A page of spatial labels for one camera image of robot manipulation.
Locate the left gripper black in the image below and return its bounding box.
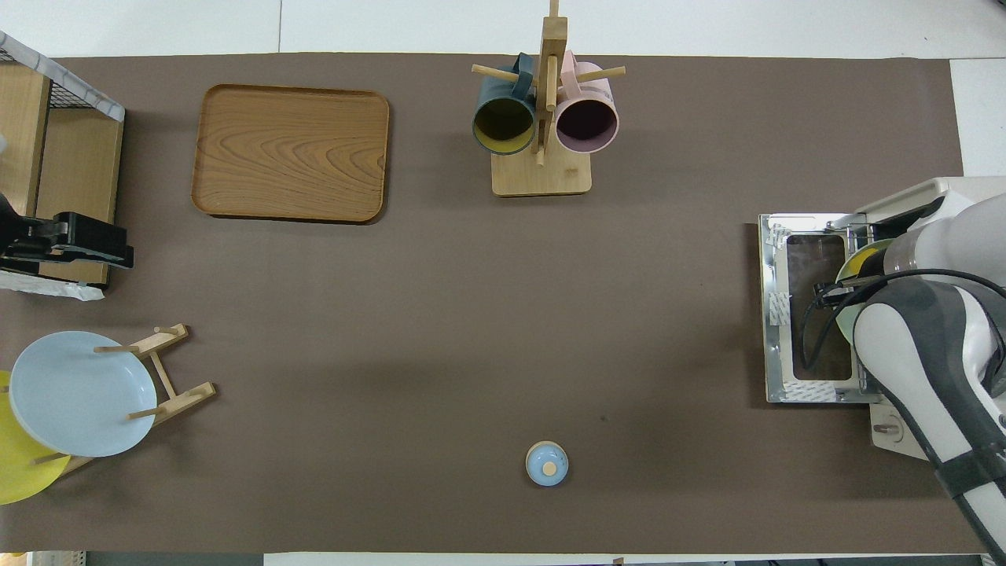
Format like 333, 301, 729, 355
0, 212, 134, 274

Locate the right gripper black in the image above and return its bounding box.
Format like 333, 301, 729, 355
813, 281, 864, 309

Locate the pale green plate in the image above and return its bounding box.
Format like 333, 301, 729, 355
835, 238, 893, 348

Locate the white toaster oven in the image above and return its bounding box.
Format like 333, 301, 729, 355
758, 176, 1006, 465

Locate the wooden two-level shelf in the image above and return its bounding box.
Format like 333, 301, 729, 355
0, 63, 124, 285

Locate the light blue plate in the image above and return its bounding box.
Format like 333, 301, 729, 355
9, 331, 158, 458

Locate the wooden plate rack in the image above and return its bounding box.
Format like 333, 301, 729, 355
31, 323, 218, 480

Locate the wooden serving tray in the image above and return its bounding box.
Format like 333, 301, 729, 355
191, 84, 391, 225

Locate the yellow plate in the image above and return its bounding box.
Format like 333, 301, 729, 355
0, 370, 72, 505

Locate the pink mug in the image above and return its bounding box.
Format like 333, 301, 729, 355
555, 51, 621, 155

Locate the wooden mug tree stand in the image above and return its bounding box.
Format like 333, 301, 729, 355
472, 0, 627, 197

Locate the brown table mat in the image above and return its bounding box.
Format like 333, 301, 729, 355
0, 53, 1003, 555

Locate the dark teal mug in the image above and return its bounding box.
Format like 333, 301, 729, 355
472, 53, 538, 156

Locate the wire basket with plaid cloth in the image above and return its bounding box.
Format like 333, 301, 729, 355
0, 31, 127, 301

